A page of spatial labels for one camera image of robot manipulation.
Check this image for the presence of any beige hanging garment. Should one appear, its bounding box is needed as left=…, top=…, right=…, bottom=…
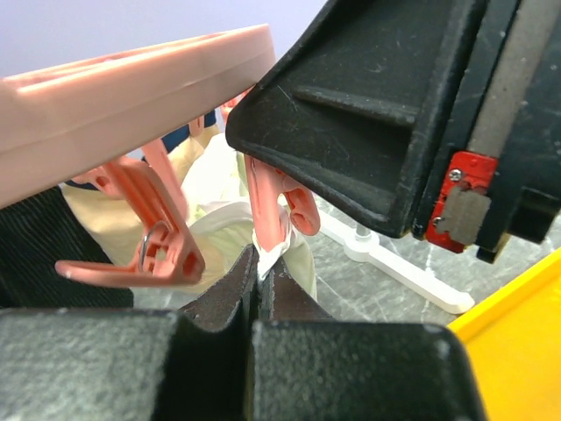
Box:
left=59, top=109, right=229, bottom=268

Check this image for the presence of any yellow plastic tray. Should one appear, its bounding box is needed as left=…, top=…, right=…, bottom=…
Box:
left=448, top=251, right=561, bottom=420

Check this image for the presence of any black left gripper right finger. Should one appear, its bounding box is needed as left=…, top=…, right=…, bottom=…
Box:
left=249, top=262, right=486, bottom=420

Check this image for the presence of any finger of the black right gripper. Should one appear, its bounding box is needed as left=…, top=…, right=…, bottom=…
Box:
left=226, top=0, right=486, bottom=238

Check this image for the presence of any pink round clip hanger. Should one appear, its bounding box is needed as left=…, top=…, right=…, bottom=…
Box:
left=0, top=23, right=322, bottom=289

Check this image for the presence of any black hanging garment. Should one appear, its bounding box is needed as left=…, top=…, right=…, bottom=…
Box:
left=1, top=187, right=133, bottom=308

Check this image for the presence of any silver white clothes rack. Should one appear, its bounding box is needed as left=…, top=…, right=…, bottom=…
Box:
left=319, top=210, right=475, bottom=315

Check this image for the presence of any pale green white underwear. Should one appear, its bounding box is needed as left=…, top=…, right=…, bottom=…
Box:
left=180, top=133, right=317, bottom=299

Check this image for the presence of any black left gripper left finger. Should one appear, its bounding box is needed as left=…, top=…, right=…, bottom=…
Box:
left=1, top=247, right=257, bottom=420

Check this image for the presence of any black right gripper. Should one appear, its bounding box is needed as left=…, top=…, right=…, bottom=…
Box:
left=411, top=1, right=560, bottom=262

